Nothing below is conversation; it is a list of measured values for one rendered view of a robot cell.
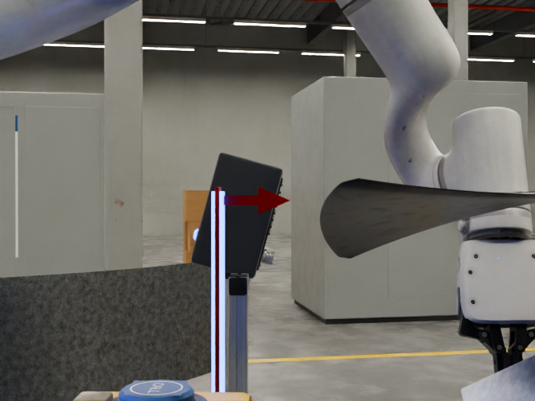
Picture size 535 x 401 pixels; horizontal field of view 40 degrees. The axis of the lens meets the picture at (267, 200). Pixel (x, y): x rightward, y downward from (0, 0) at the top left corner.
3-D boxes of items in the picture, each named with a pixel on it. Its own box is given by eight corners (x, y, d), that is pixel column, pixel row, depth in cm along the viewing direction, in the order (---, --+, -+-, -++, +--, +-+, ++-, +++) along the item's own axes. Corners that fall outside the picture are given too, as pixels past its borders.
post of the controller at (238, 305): (247, 401, 116) (247, 276, 116) (228, 401, 116) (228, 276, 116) (247, 395, 119) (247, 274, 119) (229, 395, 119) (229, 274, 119)
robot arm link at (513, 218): (464, 207, 86) (466, 231, 85) (540, 206, 86) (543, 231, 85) (448, 225, 94) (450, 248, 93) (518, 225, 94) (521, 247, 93)
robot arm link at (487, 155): (439, 219, 91) (499, 202, 84) (432, 122, 95) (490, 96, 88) (484, 229, 96) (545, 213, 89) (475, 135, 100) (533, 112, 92)
